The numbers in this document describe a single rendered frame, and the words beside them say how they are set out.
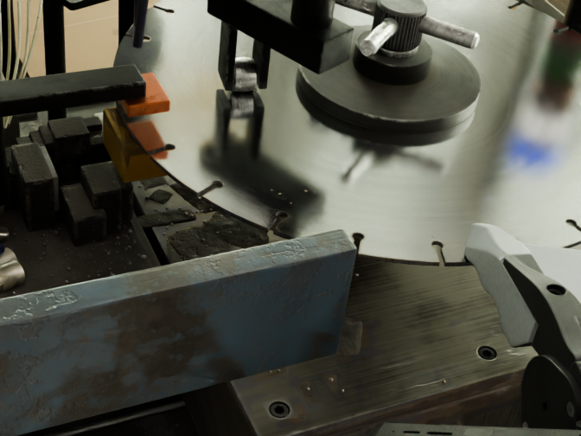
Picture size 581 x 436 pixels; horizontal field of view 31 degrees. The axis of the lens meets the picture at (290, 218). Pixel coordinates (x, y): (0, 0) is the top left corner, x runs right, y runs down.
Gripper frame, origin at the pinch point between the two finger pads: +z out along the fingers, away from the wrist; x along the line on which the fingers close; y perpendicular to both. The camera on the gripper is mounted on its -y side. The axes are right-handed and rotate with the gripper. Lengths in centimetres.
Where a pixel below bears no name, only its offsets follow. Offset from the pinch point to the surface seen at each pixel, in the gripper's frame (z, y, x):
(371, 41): 6.1, -2.6, 17.1
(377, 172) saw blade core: 4.3, -2.9, 10.1
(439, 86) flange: 9.3, 2.7, 14.6
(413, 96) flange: 8.4, 0.8, 14.1
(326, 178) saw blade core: 4.0, -5.8, 9.9
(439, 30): 7.6, 2.0, 17.8
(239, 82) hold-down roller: 10.3, -9.2, 15.0
